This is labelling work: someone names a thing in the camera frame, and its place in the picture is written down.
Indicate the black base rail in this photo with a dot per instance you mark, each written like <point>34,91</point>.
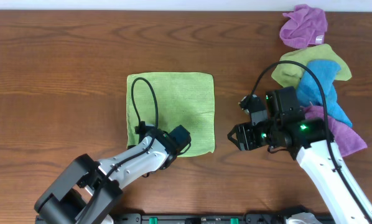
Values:
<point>248,218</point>

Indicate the light green cloth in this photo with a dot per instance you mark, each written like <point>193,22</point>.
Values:
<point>183,98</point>

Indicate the olive green cloth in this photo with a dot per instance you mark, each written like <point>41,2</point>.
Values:
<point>290,75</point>

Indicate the large purple cloth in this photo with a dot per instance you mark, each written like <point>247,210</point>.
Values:
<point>349,142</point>

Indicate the small purple cloth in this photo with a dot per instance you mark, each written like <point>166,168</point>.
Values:
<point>305,26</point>

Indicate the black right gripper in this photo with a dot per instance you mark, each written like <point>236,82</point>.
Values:
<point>246,141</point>

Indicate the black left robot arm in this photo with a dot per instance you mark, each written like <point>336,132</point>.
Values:
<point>87,190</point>

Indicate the blue cloth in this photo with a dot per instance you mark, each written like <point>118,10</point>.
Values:
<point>308,92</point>

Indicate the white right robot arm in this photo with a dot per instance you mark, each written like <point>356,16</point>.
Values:
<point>318,155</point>

